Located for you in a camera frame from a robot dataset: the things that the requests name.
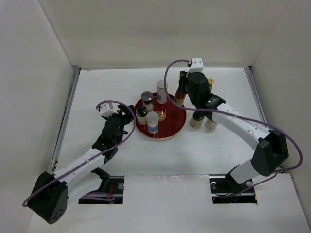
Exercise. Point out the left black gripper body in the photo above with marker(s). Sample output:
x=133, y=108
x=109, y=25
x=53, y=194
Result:
x=122, y=123

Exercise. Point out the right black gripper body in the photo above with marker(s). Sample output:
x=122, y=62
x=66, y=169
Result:
x=194, y=100

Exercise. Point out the black cap spice grinder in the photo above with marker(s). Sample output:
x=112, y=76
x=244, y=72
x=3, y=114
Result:
x=141, y=113

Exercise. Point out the yellow cap sauce bottle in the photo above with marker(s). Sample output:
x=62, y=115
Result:
x=210, y=83

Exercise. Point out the green label sauce bottle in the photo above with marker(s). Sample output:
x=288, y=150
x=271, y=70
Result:
x=180, y=95

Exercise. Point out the grey dome cap shaker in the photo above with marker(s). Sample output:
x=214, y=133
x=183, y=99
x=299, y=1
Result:
x=147, y=98

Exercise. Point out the blue label silver cap jar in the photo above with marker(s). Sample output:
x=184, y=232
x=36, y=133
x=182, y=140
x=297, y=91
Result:
x=152, y=122

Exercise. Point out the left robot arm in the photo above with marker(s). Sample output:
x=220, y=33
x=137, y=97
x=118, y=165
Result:
x=49, y=197

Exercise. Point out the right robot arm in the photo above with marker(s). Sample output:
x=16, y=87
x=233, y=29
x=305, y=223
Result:
x=270, y=147

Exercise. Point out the black cap jar right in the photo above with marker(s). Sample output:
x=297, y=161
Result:
x=196, y=119

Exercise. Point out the round red tray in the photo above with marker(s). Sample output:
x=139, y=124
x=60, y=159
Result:
x=171, y=120

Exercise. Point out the white jar right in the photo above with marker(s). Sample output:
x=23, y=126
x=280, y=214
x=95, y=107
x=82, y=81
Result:
x=210, y=125

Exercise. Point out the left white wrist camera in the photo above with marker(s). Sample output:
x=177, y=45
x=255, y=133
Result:
x=106, y=109

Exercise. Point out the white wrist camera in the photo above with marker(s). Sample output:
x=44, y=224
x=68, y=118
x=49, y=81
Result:
x=195, y=65
x=106, y=109

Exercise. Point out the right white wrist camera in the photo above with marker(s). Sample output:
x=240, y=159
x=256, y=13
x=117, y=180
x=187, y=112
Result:
x=195, y=65

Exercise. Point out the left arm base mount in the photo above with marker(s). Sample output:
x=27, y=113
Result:
x=109, y=191

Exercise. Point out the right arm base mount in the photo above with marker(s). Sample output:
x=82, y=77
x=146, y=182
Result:
x=225, y=190

